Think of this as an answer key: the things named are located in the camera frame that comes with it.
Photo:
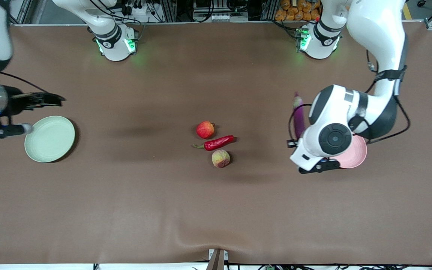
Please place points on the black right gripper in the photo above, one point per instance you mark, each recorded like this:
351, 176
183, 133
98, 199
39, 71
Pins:
15, 104

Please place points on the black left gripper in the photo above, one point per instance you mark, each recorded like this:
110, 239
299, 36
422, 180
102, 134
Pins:
290, 146

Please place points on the purple eggplant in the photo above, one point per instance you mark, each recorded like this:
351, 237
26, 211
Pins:
298, 120

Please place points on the yellow pink peach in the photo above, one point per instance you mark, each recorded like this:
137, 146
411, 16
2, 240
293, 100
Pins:
220, 158

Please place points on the red chili pepper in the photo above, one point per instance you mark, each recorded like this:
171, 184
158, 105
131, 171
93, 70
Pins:
218, 143

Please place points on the red pomegranate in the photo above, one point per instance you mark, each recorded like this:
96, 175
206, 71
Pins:
205, 129

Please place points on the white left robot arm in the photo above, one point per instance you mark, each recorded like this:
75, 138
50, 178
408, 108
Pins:
373, 33

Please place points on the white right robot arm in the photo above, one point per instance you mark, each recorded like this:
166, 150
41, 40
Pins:
113, 41

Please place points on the light green plate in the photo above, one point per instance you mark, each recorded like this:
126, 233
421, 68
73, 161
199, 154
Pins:
49, 139

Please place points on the pink plate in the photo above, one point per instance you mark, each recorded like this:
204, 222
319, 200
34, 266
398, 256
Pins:
356, 153

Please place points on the brown table mat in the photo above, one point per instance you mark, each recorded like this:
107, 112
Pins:
216, 206

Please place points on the white power strip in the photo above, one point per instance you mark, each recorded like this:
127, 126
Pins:
135, 8

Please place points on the pile of orange toys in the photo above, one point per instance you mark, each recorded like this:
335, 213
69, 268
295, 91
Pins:
298, 9

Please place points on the metal bracket at table edge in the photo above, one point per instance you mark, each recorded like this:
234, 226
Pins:
217, 259

